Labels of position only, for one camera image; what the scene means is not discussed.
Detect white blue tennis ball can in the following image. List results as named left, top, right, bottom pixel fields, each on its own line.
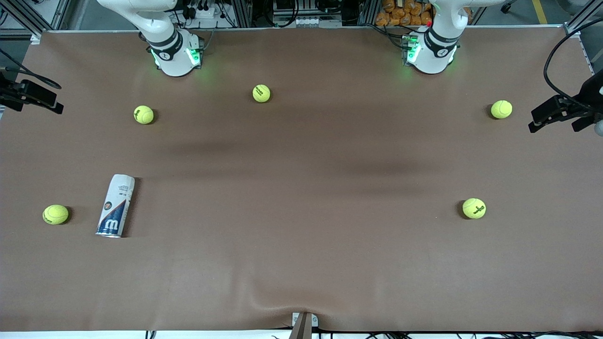
left=96, top=174, right=136, bottom=238

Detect orange snack packets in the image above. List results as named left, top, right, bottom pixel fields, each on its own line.
left=375, top=0, right=434, bottom=27

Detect white power strip with plugs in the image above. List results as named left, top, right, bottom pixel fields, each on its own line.
left=181, top=0, right=227, bottom=22

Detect white socket strip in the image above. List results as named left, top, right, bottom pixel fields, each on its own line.
left=294, top=16, right=342, bottom=28

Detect brown table mat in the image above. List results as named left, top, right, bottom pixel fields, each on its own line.
left=0, top=26, right=603, bottom=332

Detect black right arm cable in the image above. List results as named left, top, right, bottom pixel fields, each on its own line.
left=0, top=48, right=63, bottom=90

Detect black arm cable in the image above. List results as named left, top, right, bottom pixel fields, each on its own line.
left=543, top=19, right=603, bottom=103
left=0, top=48, right=63, bottom=90

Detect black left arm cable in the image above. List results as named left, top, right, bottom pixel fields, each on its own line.
left=543, top=19, right=603, bottom=103

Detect aluminium frame struts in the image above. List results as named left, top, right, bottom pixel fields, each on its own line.
left=0, top=0, right=71, bottom=39
left=565, top=0, right=603, bottom=36

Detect grey metal table bracket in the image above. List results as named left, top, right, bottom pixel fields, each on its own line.
left=290, top=312, right=319, bottom=339

